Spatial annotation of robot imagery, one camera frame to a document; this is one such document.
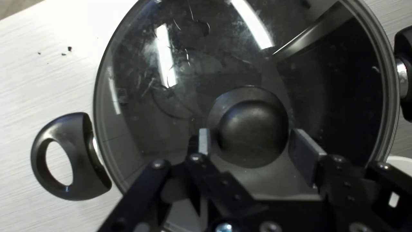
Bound glass lid with black knob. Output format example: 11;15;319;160
91;0;403;232

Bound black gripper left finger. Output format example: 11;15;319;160
96;127;268;232

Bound black cooking pot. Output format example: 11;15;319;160
29;0;412;232

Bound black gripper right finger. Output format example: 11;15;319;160
287;127;412;232

